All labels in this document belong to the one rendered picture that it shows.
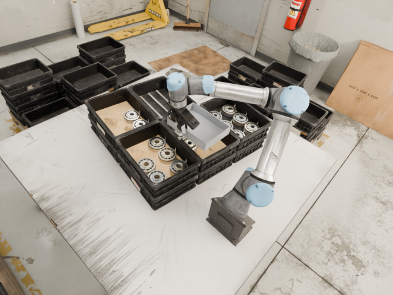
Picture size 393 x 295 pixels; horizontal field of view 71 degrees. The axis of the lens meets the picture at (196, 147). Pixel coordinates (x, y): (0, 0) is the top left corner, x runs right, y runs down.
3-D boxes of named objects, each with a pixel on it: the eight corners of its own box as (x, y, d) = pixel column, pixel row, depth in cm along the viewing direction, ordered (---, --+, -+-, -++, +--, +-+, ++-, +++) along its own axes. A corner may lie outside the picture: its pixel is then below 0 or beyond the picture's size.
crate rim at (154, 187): (201, 164, 149) (202, 161, 147) (154, 191, 134) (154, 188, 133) (159, 123, 169) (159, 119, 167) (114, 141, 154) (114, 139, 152)
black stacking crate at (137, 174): (199, 175, 156) (201, 163, 148) (154, 201, 141) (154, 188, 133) (159, 134, 176) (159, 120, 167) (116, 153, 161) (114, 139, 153)
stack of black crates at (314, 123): (309, 146, 282) (328, 111, 250) (295, 161, 266) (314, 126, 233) (275, 126, 299) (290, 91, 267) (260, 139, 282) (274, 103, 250)
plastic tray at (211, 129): (228, 133, 149) (230, 126, 146) (204, 151, 137) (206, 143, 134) (192, 109, 160) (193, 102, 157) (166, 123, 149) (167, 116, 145)
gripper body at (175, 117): (178, 110, 138) (176, 93, 128) (192, 118, 135) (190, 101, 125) (168, 120, 135) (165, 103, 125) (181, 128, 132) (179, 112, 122)
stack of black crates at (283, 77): (295, 110, 322) (310, 75, 289) (280, 123, 303) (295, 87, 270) (264, 93, 340) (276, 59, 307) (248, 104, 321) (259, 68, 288)
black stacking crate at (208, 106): (268, 136, 186) (273, 123, 178) (237, 154, 171) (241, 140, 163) (227, 104, 205) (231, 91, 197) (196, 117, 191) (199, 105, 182)
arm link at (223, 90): (291, 89, 136) (192, 73, 134) (300, 89, 125) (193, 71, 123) (286, 113, 138) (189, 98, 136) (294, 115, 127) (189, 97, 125)
